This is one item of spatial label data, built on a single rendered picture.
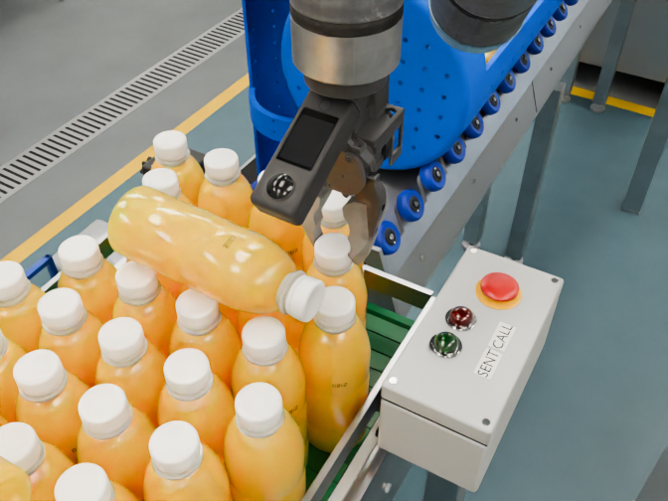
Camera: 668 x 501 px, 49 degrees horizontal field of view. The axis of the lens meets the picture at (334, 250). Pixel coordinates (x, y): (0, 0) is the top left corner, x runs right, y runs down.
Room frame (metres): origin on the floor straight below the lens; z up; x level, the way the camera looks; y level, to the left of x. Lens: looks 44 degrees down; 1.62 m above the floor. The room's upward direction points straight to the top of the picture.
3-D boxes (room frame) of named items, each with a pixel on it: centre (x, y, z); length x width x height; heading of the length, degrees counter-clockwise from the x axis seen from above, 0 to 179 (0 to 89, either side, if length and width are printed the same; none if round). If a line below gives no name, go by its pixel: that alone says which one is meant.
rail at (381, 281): (0.69, 0.06, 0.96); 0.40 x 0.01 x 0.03; 61
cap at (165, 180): (0.65, 0.19, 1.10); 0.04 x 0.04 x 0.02
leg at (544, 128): (1.64, -0.56, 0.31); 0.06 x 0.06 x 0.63; 61
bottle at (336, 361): (0.46, 0.00, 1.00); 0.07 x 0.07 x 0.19
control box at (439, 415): (0.44, -0.13, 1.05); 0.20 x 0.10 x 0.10; 151
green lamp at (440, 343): (0.42, -0.10, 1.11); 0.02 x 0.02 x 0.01
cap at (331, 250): (0.54, 0.00, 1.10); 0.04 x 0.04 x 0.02
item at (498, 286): (0.48, -0.16, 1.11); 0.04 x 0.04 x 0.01
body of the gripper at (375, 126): (0.56, -0.01, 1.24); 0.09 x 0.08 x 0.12; 151
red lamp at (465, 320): (0.45, -0.12, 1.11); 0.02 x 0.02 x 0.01
